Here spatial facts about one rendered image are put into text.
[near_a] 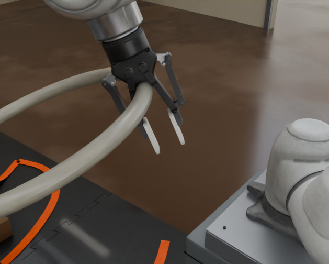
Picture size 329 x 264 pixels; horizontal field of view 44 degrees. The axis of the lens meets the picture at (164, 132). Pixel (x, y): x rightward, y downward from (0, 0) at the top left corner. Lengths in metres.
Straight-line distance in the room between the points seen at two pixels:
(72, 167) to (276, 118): 2.88
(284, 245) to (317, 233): 0.23
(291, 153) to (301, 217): 0.14
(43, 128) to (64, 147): 0.34
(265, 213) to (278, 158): 0.18
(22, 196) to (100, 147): 0.12
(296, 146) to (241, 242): 0.28
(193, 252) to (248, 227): 0.17
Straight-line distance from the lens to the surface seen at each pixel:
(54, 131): 3.19
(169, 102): 0.74
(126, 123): 0.61
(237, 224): 1.09
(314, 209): 0.85
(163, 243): 2.18
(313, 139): 0.94
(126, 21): 0.67
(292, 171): 0.94
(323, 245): 0.84
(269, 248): 1.05
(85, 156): 0.57
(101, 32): 0.68
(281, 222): 1.07
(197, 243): 1.12
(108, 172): 2.69
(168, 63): 0.72
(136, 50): 0.69
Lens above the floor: 1.62
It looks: 32 degrees down
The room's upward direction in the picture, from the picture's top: straight up
